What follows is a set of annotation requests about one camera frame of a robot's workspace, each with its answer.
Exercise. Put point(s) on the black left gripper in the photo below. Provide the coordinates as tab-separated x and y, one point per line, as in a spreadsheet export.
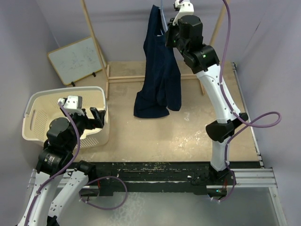
98	120

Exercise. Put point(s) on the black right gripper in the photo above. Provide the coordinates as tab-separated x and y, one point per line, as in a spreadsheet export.
171	28

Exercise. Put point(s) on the light blue wire hanger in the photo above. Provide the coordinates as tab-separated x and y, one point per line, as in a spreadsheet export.
163	16

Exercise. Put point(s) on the navy blue t shirt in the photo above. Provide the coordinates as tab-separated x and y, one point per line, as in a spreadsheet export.
161	91

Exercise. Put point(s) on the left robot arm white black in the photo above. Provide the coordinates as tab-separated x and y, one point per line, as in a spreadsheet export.
45	206

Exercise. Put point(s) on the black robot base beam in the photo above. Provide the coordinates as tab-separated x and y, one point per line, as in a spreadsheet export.
155	177

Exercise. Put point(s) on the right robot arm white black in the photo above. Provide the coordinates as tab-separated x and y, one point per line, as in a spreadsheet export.
185	34

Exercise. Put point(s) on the wooden clothes rack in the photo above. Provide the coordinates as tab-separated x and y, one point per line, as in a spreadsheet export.
124	77

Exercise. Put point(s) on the cream plastic laundry basket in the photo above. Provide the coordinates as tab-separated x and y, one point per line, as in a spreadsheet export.
43	108

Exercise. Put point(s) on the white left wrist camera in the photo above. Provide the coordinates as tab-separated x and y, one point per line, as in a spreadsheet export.
71	102

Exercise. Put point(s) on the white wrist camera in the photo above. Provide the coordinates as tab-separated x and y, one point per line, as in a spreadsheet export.
183	8
71	102

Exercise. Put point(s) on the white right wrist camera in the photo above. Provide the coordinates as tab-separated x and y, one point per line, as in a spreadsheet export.
183	8

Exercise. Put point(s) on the small whiteboard wooden frame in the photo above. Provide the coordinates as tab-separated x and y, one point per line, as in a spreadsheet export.
75	61

